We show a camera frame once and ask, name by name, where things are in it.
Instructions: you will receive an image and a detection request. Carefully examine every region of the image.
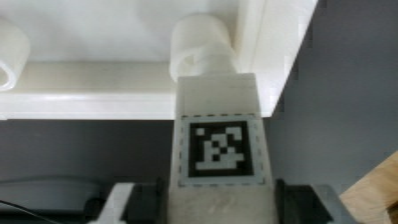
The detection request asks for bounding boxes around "white leg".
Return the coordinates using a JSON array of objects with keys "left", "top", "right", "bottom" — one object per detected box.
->
[{"left": 167, "top": 74, "right": 277, "bottom": 224}]

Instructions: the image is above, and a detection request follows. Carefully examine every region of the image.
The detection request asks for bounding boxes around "white L-shaped obstacle wall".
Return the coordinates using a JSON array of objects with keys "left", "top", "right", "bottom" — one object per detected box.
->
[{"left": 0, "top": 175, "right": 112, "bottom": 213}]

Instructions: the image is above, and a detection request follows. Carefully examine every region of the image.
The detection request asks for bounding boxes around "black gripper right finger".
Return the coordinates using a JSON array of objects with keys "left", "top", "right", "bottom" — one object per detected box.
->
[{"left": 273, "top": 179, "right": 362, "bottom": 224}]

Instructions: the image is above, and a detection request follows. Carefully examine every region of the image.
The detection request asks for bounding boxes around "white square tabletop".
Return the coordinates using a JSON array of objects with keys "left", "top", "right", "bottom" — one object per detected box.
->
[{"left": 0, "top": 0, "right": 320, "bottom": 120}]

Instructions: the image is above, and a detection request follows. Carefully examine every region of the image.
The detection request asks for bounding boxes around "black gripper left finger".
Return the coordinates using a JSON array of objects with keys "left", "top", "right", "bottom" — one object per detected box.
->
[{"left": 87, "top": 179, "right": 167, "bottom": 224}]

